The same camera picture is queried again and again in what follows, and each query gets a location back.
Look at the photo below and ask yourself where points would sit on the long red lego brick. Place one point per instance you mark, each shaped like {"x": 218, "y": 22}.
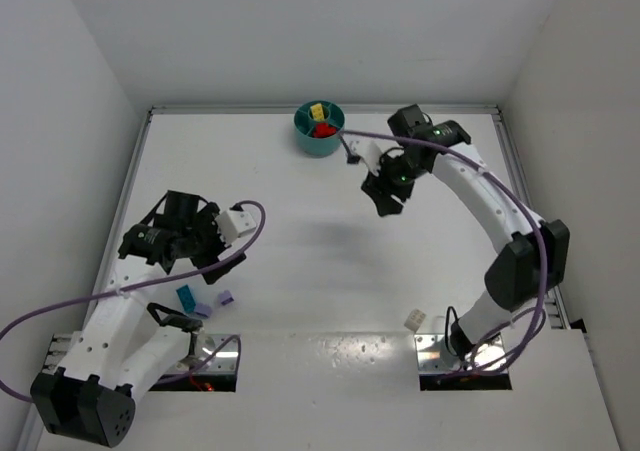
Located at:
{"x": 319, "y": 131}

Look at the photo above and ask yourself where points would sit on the teal divided round container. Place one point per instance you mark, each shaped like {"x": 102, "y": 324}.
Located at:
{"x": 304, "y": 126}

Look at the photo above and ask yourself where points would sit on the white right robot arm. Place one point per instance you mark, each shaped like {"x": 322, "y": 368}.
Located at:
{"x": 531, "y": 252}

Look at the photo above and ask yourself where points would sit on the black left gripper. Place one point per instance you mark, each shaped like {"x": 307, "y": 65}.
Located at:
{"x": 209, "y": 244}

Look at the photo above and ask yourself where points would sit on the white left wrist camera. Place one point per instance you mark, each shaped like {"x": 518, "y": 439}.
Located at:
{"x": 235, "y": 224}

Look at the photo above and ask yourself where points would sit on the long yellow lego brick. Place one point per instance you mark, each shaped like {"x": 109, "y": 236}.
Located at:
{"x": 317, "y": 112}

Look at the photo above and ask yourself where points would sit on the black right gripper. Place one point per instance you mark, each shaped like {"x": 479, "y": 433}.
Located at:
{"x": 380, "y": 189}

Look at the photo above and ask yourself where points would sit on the aluminium table edge rail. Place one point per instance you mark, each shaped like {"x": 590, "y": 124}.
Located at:
{"x": 62, "y": 174}

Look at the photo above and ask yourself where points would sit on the right aluminium table rail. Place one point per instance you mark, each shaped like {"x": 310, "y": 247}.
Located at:
{"x": 554, "y": 305}

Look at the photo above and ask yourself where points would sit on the lilac lego plate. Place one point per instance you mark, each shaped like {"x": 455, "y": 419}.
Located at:
{"x": 203, "y": 310}

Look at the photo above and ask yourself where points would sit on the teal lego brick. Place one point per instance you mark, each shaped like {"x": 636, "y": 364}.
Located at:
{"x": 186, "y": 299}

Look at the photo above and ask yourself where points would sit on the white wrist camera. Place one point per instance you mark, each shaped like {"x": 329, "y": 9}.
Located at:
{"x": 365, "y": 152}
{"x": 235, "y": 224}

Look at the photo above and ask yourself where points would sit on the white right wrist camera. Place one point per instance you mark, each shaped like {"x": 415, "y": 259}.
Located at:
{"x": 365, "y": 152}

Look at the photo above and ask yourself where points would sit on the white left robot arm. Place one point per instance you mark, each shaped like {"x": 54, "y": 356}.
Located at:
{"x": 132, "y": 343}

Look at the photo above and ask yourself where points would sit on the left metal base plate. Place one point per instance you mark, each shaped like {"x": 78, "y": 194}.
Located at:
{"x": 211, "y": 355}

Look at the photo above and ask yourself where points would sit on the white lego brick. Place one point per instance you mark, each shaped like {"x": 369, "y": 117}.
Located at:
{"x": 414, "y": 320}

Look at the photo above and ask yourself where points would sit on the purple lego brick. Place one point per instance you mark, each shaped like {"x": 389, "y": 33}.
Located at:
{"x": 225, "y": 298}

